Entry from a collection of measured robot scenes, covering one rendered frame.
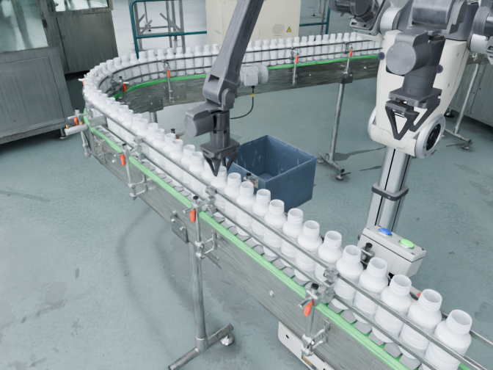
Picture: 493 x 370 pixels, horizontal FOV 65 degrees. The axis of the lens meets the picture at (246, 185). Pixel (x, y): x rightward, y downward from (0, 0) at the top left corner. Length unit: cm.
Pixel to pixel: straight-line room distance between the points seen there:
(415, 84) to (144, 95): 192
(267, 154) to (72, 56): 462
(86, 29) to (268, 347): 511
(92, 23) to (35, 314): 454
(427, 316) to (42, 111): 380
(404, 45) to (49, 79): 365
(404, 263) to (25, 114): 367
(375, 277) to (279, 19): 469
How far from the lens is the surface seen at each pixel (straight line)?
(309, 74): 297
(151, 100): 255
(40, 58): 406
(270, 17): 529
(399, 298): 87
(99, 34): 629
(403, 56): 77
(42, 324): 244
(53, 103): 418
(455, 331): 84
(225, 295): 233
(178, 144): 132
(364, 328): 98
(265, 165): 195
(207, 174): 120
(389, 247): 102
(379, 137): 146
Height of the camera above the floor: 175
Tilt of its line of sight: 33 degrees down
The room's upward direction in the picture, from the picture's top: 1 degrees clockwise
